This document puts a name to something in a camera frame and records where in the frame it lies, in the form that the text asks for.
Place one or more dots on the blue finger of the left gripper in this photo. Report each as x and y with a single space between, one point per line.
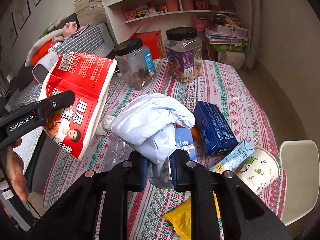
53 103

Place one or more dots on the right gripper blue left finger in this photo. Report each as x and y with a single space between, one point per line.
138 172

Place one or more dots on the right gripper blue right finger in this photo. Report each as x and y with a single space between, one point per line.
178 164

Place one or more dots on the small blue packet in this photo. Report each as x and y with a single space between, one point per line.
191 151

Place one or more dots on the red instant noodle cup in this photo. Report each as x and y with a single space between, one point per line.
88 77

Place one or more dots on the dark blue cardboard box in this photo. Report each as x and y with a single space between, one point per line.
216 134

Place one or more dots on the yellow snack wrapper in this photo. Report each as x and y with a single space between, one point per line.
180 218

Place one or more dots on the light blue milk carton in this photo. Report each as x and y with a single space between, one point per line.
234 159

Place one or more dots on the white paper cup green print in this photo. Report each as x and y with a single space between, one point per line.
259 170

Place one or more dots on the white trash bin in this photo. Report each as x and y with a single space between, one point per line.
300 162

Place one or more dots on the person's left hand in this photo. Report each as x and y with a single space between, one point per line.
15 167

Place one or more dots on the orange cushion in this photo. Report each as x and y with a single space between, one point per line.
44 49

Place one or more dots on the grey sofa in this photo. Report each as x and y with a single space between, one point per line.
37 149

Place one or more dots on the white pillow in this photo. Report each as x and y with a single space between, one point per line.
36 47

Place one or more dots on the striped grey sofa cover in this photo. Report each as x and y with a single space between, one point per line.
78 63

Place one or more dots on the pink plush toy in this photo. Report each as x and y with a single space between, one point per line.
69 29

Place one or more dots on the clear jar blue label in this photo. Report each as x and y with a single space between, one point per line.
135 63

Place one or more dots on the stack of books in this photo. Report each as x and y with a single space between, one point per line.
90 12

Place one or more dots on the red gift box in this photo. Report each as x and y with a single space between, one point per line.
152 39

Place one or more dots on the white bookshelf unit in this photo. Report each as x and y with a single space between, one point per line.
124 16

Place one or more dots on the clear jar purple label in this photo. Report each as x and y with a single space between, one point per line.
184 53

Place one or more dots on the beige curtain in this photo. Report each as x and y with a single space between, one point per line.
255 33

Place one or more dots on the pile of papers on floor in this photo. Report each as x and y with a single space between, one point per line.
224 29

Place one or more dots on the pink plastic basket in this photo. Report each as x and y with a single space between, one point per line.
201 24

